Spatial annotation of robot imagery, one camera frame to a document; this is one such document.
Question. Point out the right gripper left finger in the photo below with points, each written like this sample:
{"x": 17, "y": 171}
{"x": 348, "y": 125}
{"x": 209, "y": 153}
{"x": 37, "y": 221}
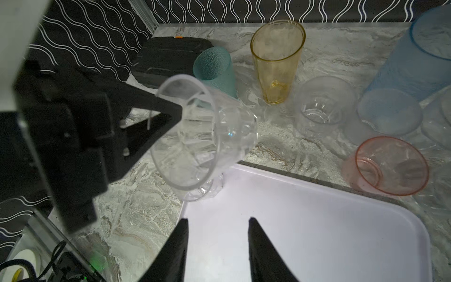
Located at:
{"x": 170, "y": 263}

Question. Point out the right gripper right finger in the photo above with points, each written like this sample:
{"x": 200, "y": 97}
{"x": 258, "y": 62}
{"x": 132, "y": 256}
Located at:
{"x": 266, "y": 265}

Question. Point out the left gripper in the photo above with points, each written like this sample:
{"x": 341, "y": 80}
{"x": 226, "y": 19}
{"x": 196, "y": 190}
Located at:
{"x": 73, "y": 124}

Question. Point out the lavender plastic tray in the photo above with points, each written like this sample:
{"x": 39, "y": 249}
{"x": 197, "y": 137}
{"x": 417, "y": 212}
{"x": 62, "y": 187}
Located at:
{"x": 322, "y": 234}

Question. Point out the clear stemmed glass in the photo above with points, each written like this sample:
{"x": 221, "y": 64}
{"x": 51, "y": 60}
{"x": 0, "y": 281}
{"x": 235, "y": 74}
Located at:
{"x": 215, "y": 132}

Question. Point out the clear plain glass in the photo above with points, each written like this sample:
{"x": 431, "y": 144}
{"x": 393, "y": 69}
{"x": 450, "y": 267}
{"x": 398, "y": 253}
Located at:
{"x": 322, "y": 105}

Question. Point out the black plastic tool case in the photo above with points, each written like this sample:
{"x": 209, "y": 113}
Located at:
{"x": 164, "y": 57}

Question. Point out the teal textured plastic cup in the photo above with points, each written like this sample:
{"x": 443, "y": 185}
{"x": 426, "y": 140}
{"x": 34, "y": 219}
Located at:
{"x": 214, "y": 68}

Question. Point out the white tape roll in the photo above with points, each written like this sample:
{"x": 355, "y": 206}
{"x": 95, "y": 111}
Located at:
{"x": 21, "y": 266}

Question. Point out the small pink plastic cup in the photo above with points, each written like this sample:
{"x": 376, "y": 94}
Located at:
{"x": 386, "y": 166}

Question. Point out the tall yellow plastic cup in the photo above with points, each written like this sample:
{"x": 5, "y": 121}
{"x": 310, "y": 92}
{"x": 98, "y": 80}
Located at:
{"x": 276, "y": 48}

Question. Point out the small pale blue cup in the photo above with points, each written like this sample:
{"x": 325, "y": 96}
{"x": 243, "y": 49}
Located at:
{"x": 383, "y": 112}

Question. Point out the clear glass centre right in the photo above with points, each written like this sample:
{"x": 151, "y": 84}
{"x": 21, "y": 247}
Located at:
{"x": 436, "y": 124}

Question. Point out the tall blue plastic cup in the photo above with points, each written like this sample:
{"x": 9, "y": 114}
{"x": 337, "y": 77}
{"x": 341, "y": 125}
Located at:
{"x": 420, "y": 64}

